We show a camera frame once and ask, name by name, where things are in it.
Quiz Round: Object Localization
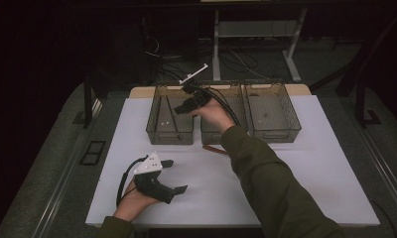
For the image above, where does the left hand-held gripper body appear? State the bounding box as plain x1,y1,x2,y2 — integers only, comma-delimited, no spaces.
132,151,177,205

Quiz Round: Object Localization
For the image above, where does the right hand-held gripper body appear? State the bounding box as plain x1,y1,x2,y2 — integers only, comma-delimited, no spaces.
179,62,211,112

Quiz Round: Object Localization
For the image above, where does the clear plastic bin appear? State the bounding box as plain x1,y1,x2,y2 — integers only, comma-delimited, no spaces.
243,81,302,145
199,82,249,146
146,83,196,146

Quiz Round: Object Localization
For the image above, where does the person's right hand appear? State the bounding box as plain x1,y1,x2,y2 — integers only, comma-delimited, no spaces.
190,98,236,135

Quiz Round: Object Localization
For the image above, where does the person's left hand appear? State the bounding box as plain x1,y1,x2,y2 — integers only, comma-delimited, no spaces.
113,179,161,222

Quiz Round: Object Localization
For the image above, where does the white table cover board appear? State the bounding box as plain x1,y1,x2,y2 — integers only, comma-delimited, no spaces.
85,94,381,228

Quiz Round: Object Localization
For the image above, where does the brown wooden spoon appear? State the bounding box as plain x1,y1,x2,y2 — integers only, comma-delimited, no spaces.
201,144,229,156

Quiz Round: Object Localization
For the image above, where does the black metal stand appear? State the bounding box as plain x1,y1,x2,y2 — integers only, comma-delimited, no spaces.
310,9,397,128

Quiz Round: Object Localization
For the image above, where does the floor cable bundle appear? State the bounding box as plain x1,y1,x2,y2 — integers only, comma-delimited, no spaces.
143,36,274,82

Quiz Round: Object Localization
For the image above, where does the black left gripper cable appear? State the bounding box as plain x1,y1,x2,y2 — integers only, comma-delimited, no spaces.
115,155,148,207

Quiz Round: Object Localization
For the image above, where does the white metal desk frame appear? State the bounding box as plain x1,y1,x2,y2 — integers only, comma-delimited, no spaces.
211,8,309,83

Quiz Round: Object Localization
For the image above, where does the black floor cable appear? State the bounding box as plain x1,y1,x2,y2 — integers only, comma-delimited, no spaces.
369,197,397,238

